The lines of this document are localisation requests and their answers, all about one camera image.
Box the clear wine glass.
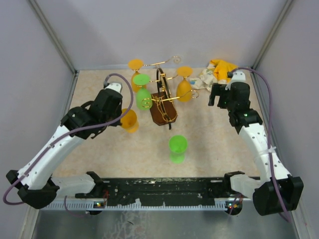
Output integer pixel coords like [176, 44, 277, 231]
[171, 55, 182, 64]

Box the green goblet front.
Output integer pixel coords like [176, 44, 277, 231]
[169, 135, 188, 163]

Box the green goblet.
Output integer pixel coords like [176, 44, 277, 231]
[133, 74, 153, 111]
[169, 135, 188, 163]

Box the yellow plastic goblet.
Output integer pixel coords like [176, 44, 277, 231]
[128, 59, 147, 93]

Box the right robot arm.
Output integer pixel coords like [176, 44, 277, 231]
[208, 82, 304, 216]

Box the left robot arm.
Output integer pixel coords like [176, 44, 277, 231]
[6, 83, 123, 209]

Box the yellow floral cloth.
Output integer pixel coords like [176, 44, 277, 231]
[189, 59, 238, 92]

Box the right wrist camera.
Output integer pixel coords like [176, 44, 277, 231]
[225, 70, 246, 90]

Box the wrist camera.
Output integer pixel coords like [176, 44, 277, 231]
[103, 76, 123, 94]
[225, 70, 246, 90]

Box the gold wire wine glass rack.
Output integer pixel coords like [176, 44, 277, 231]
[144, 58, 199, 129]

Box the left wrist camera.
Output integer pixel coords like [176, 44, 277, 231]
[103, 76, 123, 94]

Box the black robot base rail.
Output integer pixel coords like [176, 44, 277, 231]
[75, 177, 238, 207]

